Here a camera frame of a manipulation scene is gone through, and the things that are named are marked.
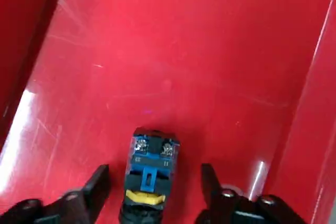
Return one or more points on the red plastic tray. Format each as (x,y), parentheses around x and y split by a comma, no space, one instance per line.
(183,51)

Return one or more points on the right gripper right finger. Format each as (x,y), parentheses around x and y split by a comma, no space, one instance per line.
(236,208)

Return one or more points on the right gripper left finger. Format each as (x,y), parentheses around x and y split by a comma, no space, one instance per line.
(65,208)

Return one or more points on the red-capped push-button part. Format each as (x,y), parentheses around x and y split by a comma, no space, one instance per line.
(149,171)

